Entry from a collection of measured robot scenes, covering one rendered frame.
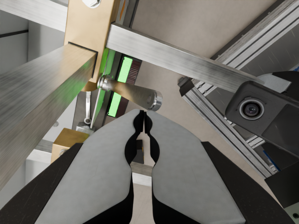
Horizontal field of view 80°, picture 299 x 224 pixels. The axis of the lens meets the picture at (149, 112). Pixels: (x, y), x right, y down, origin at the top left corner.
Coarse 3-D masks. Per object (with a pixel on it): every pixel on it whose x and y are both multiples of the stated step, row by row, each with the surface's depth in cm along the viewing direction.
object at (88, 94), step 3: (87, 93) 44; (90, 93) 44; (87, 96) 44; (90, 96) 45; (87, 99) 45; (90, 99) 45; (87, 102) 45; (90, 102) 45; (87, 105) 46; (90, 105) 46; (87, 108) 46; (87, 111) 46; (87, 114) 47; (87, 117) 47; (84, 120) 48; (90, 120) 48; (87, 123) 48; (90, 123) 48
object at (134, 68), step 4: (132, 64) 41; (136, 64) 41; (132, 68) 41; (136, 68) 41; (132, 72) 42; (136, 72) 42; (128, 76) 42; (132, 76) 42; (128, 80) 43; (132, 80) 43; (124, 100) 46; (120, 104) 46; (124, 104) 46; (120, 108) 47; (124, 108) 47; (120, 112) 47; (116, 116) 48
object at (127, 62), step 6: (126, 60) 40; (126, 66) 41; (120, 72) 42; (126, 72) 42; (120, 78) 43; (114, 96) 45; (120, 96) 45; (114, 102) 46; (114, 108) 47; (108, 114) 48; (114, 114) 48
